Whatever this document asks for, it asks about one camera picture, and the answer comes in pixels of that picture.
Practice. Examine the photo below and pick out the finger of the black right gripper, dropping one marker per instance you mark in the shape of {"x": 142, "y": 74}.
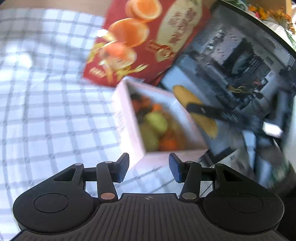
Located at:
{"x": 212, "y": 112}

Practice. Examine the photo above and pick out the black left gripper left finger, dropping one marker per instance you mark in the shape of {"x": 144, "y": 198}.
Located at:
{"x": 105, "y": 174}

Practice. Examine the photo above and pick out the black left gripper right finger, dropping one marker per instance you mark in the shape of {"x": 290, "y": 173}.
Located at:
{"x": 191, "y": 174}

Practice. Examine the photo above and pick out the long yellow banana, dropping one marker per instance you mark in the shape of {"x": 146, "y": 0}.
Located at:
{"x": 184, "y": 97}

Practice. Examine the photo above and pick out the orange tangerine with leaf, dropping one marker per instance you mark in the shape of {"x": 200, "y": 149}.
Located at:
{"x": 168, "y": 144}

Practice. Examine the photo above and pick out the green pear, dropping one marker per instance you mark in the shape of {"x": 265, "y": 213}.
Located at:
{"x": 157, "y": 121}
{"x": 149, "y": 137}

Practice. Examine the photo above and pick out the short yellow banana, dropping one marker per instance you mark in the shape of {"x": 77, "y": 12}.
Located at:
{"x": 176, "y": 135}

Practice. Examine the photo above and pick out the orange tangerine with leaves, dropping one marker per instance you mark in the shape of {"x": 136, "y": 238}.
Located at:
{"x": 157, "y": 107}

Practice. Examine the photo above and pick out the pink cardboard box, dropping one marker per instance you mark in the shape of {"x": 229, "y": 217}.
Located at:
{"x": 128, "y": 123}

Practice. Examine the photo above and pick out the white black grid tablecloth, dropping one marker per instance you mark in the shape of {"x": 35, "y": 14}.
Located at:
{"x": 51, "y": 117}

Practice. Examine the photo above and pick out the red orange gift box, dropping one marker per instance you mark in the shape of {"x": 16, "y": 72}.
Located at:
{"x": 142, "y": 39}

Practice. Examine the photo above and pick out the yellow flowers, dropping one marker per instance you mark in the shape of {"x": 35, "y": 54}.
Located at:
{"x": 280, "y": 22}

